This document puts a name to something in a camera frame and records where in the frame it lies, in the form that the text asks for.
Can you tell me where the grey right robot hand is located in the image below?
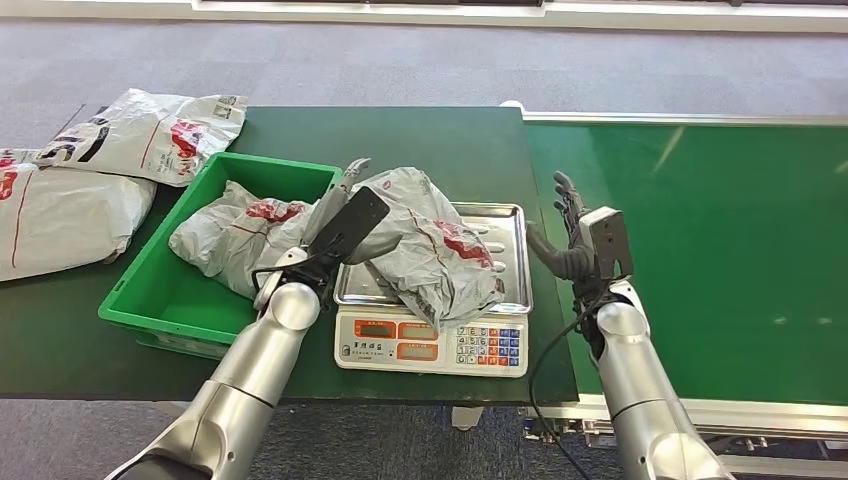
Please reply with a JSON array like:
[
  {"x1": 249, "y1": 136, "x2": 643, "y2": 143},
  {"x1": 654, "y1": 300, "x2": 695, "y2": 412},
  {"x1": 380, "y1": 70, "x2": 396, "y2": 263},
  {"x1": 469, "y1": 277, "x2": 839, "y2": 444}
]
[{"x1": 525, "y1": 170, "x2": 609, "y2": 303}]

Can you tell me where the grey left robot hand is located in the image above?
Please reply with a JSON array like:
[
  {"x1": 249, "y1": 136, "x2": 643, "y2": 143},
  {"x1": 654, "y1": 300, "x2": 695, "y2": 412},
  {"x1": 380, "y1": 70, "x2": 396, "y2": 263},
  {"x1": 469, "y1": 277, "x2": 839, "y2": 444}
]
[{"x1": 253, "y1": 157, "x2": 405, "y2": 311}]

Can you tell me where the grey mailer package red print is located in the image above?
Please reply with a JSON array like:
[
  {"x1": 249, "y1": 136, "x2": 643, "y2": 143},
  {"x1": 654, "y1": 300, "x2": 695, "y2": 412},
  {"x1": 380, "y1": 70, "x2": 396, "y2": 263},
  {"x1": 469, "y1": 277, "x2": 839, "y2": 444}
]
[{"x1": 168, "y1": 180, "x2": 317, "y2": 300}]

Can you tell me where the white mailer package black print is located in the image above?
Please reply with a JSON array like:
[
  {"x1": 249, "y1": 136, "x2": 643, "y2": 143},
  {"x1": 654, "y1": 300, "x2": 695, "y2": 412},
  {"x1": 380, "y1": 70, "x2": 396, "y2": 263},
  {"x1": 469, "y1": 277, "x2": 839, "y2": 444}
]
[{"x1": 34, "y1": 88, "x2": 248, "y2": 189}]

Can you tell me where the large white mailer package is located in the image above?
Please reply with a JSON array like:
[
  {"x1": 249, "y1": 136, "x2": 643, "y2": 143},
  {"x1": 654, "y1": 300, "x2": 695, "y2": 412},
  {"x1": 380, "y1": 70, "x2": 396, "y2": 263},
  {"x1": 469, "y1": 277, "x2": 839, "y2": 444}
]
[{"x1": 0, "y1": 161, "x2": 158, "y2": 284}]

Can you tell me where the white mailer package red print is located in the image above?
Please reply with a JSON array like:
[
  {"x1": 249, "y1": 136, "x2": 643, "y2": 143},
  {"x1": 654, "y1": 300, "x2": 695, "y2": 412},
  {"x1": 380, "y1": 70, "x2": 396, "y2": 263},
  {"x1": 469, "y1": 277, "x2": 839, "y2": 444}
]
[{"x1": 0, "y1": 148, "x2": 41, "y2": 168}]

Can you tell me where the electronic scale with steel tray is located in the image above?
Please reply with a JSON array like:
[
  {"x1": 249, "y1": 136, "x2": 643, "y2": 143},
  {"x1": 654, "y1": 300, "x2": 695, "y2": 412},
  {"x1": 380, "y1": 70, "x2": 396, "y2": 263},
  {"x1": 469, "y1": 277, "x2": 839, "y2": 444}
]
[{"x1": 332, "y1": 201, "x2": 535, "y2": 380}]

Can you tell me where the green conveyor belt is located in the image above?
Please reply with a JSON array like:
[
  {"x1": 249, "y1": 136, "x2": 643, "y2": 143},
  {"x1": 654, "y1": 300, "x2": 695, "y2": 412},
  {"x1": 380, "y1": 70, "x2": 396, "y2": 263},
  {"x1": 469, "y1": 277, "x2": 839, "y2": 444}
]
[{"x1": 499, "y1": 99, "x2": 848, "y2": 460}]

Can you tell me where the white table leg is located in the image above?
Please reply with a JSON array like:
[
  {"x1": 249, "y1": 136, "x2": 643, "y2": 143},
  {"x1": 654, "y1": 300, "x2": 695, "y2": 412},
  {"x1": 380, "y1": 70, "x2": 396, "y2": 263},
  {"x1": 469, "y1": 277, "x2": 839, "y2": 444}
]
[{"x1": 451, "y1": 404, "x2": 486, "y2": 433}]

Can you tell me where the green plastic bin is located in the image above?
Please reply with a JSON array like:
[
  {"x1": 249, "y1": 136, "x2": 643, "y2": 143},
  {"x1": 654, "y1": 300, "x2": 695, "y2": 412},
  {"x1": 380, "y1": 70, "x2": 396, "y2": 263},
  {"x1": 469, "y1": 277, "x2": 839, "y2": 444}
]
[{"x1": 97, "y1": 151, "x2": 344, "y2": 363}]

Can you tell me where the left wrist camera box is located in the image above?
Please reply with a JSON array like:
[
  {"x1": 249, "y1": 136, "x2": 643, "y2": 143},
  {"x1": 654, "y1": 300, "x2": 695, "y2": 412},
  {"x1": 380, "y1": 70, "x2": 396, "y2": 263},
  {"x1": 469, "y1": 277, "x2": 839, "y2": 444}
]
[{"x1": 307, "y1": 186, "x2": 391, "y2": 268}]

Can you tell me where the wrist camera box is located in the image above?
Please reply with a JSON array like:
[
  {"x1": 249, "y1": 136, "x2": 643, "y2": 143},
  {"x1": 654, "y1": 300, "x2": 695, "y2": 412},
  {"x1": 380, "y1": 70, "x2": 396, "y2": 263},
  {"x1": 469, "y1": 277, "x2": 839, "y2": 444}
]
[
  {"x1": 578, "y1": 205, "x2": 635, "y2": 281},
  {"x1": 307, "y1": 186, "x2": 391, "y2": 268}
]

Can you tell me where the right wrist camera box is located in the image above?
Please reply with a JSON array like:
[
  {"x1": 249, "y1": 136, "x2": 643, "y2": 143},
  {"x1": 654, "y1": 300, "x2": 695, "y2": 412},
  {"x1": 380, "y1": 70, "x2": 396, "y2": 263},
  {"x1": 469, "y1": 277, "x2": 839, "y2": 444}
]
[{"x1": 578, "y1": 205, "x2": 635, "y2": 281}]

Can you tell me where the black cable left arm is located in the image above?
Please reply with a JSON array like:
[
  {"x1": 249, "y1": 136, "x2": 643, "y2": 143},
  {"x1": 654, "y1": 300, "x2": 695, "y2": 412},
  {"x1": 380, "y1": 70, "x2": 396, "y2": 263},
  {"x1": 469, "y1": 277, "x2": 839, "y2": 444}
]
[{"x1": 250, "y1": 254, "x2": 333, "y2": 294}]

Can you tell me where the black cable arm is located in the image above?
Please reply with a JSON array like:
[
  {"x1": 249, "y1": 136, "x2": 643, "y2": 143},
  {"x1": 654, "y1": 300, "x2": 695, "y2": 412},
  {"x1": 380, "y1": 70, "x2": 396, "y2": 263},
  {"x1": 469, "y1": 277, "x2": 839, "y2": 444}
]
[
  {"x1": 527, "y1": 290, "x2": 602, "y2": 480},
  {"x1": 250, "y1": 254, "x2": 333, "y2": 294}
]

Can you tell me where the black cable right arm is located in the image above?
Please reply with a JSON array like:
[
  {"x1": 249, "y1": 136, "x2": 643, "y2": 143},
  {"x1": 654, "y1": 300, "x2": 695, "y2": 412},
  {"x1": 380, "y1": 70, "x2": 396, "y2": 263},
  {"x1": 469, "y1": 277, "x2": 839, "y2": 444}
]
[{"x1": 527, "y1": 290, "x2": 602, "y2": 480}]

